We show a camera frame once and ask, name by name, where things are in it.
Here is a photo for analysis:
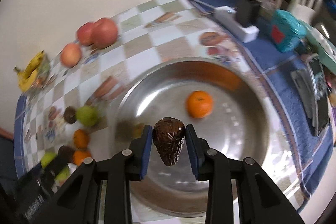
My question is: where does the round dark wrinkled fruit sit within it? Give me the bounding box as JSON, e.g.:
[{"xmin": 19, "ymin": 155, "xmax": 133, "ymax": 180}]
[{"xmin": 63, "ymin": 106, "xmax": 77, "ymax": 124}]

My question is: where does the clear plastic fruit container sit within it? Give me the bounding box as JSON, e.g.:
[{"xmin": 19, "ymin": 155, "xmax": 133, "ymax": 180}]
[{"xmin": 26, "ymin": 54, "xmax": 51, "ymax": 97}]

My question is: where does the small tan round fruit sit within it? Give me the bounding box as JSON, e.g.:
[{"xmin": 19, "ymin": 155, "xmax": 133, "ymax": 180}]
[{"xmin": 132, "ymin": 123, "xmax": 145, "ymax": 139}]

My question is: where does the lower yellow banana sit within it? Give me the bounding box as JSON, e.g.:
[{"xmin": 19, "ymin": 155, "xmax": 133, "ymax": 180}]
[{"xmin": 14, "ymin": 67, "xmax": 38, "ymax": 93}]

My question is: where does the right red apple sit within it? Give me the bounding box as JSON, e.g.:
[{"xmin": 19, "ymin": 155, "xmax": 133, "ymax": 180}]
[{"xmin": 91, "ymin": 18, "xmax": 118, "ymax": 49}]

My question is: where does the large dark wrinkled fruit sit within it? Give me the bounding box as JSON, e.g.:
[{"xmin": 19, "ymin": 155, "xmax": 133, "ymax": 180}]
[{"xmin": 58, "ymin": 145, "xmax": 75, "ymax": 163}]

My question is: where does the dark wrinkled date fruit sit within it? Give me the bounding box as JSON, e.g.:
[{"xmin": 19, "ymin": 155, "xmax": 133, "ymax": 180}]
[{"xmin": 153, "ymin": 117, "xmax": 186, "ymax": 166}]

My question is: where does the black box device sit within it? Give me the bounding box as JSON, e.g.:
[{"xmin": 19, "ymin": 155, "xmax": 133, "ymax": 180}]
[{"xmin": 235, "ymin": 0, "xmax": 261, "ymax": 28}]

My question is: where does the left pale red apple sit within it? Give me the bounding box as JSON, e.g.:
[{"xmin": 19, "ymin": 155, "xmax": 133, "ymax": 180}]
[{"xmin": 60, "ymin": 43, "xmax": 81, "ymax": 68}]

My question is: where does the round green apple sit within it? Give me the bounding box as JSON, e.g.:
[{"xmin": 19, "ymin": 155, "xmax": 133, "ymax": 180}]
[{"xmin": 41, "ymin": 152, "xmax": 70, "ymax": 182}]

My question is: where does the small brown round fruit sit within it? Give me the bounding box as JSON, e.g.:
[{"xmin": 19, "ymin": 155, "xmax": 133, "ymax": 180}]
[{"xmin": 115, "ymin": 121, "xmax": 133, "ymax": 142}]

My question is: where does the middle red apple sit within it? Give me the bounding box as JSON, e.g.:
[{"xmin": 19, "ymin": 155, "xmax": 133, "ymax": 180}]
[{"xmin": 76, "ymin": 22, "xmax": 94, "ymax": 47}]

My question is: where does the orange tangerine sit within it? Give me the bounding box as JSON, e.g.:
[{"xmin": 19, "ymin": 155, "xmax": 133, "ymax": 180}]
[
  {"xmin": 73, "ymin": 129, "xmax": 90, "ymax": 149},
  {"xmin": 185, "ymin": 90, "xmax": 214, "ymax": 119},
  {"xmin": 72, "ymin": 149, "xmax": 92, "ymax": 166}
]

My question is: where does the green pear-shaped fruit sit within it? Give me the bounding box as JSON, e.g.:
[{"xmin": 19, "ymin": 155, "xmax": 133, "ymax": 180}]
[{"xmin": 75, "ymin": 105, "xmax": 100, "ymax": 127}]

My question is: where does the silver metal plate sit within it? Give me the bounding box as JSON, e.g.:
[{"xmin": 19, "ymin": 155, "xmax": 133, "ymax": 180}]
[{"xmin": 108, "ymin": 58, "xmax": 270, "ymax": 217}]

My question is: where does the white rectangular device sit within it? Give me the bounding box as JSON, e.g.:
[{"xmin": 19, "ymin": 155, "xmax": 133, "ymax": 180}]
[{"xmin": 214, "ymin": 6, "xmax": 259, "ymax": 43}]

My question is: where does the teal plastic toy box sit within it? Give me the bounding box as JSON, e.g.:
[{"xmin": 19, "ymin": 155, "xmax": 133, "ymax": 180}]
[{"xmin": 267, "ymin": 10, "xmax": 307, "ymax": 53}]

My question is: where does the yellow banana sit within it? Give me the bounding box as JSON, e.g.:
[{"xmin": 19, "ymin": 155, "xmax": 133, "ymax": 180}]
[
  {"xmin": 14, "ymin": 67, "xmax": 38, "ymax": 93},
  {"xmin": 24, "ymin": 51, "xmax": 45, "ymax": 79}
]

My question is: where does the checkered patterned tablecloth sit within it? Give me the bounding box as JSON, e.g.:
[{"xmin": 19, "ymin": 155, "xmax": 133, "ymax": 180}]
[{"xmin": 14, "ymin": 0, "xmax": 334, "ymax": 213}]

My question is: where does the upper yellow banana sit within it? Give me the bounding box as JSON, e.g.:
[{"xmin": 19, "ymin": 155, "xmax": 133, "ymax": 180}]
[{"xmin": 24, "ymin": 51, "xmax": 45, "ymax": 79}]

